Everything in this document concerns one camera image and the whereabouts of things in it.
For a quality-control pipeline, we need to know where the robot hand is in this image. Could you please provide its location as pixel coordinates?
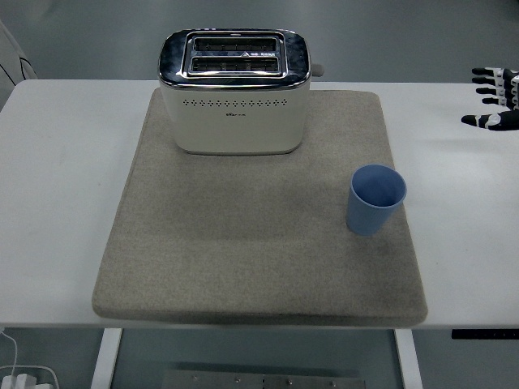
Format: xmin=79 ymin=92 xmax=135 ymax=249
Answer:
xmin=461 ymin=66 xmax=519 ymax=133

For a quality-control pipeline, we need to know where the blue plastic cup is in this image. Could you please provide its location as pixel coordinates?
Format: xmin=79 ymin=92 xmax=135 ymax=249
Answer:
xmin=345 ymin=164 xmax=408 ymax=237

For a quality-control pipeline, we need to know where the white cable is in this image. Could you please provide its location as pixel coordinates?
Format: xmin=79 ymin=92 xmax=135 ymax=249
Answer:
xmin=0 ymin=330 xmax=20 ymax=378

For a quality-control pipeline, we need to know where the white power strip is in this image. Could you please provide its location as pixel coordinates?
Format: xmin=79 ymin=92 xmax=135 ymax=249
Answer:
xmin=0 ymin=364 xmax=60 ymax=389

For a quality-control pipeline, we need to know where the white fabric-covered object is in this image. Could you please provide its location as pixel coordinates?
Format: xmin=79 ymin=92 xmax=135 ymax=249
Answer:
xmin=0 ymin=18 xmax=38 ymax=98

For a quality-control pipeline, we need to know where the white table leg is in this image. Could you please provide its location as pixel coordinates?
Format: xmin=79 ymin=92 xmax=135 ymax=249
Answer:
xmin=393 ymin=328 xmax=423 ymax=389
xmin=89 ymin=327 xmax=123 ymax=389

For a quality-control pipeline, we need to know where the beige felt mat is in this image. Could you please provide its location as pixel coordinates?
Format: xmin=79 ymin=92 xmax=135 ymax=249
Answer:
xmin=91 ymin=88 xmax=429 ymax=327

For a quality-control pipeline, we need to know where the white chrome-topped toaster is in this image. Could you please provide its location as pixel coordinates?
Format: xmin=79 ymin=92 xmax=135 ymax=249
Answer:
xmin=157 ymin=28 xmax=325 ymax=156

